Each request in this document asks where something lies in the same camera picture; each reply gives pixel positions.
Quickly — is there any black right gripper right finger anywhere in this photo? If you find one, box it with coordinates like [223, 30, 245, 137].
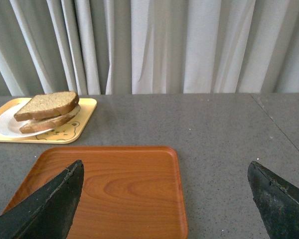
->
[247, 161, 299, 239]

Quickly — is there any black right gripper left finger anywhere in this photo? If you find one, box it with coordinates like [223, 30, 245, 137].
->
[0, 160, 84, 239]

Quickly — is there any white round plate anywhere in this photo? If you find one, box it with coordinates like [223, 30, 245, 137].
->
[0, 102, 52, 138]

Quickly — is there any bread slice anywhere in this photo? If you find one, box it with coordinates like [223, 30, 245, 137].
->
[14, 91, 79, 121]
[19, 105, 81, 133]

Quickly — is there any brown wooden tray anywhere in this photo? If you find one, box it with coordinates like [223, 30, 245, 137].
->
[6, 146, 188, 239]

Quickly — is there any yellow bear tray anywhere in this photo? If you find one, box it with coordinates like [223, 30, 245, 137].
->
[0, 98, 97, 144]

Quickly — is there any grey curtain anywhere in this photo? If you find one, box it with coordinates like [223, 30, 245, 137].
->
[0, 0, 299, 96]

